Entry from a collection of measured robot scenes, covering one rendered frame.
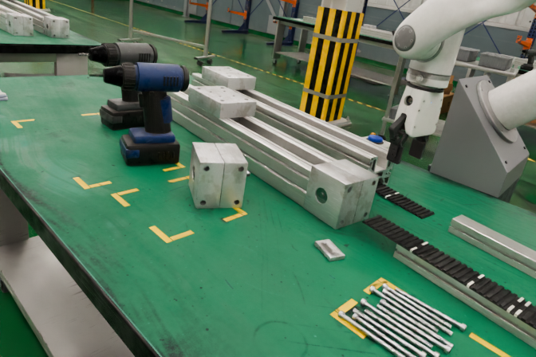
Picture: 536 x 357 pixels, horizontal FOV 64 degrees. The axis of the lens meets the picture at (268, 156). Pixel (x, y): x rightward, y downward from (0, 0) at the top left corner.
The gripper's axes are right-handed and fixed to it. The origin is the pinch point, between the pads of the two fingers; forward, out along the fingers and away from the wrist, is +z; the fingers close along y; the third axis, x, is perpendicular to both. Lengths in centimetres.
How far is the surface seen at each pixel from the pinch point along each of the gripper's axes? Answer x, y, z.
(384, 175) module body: 5.2, 2.7, 8.0
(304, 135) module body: 26.3, -5.0, 4.7
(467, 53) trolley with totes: 124, 270, -5
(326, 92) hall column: 225, 226, 54
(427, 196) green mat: -3.2, 9.3, 10.7
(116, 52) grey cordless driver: 58, -43, -9
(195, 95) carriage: 49, -25, 0
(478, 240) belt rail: -20.5, -1.2, 9.6
